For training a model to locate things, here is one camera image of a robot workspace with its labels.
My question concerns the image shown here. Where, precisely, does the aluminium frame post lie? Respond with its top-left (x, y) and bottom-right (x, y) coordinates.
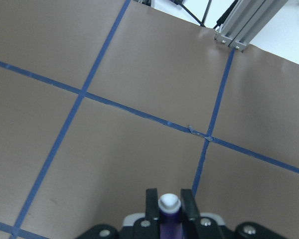
top-left (214, 0), bottom-right (287, 52)

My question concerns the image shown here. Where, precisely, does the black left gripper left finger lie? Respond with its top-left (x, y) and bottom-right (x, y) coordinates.
top-left (146, 188), bottom-right (160, 224)

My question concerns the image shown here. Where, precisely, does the purple highlighter pen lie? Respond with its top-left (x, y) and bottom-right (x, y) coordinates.
top-left (158, 193), bottom-right (182, 239)

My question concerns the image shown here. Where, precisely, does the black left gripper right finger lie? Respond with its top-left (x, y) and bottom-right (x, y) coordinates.
top-left (180, 189), bottom-right (200, 224)

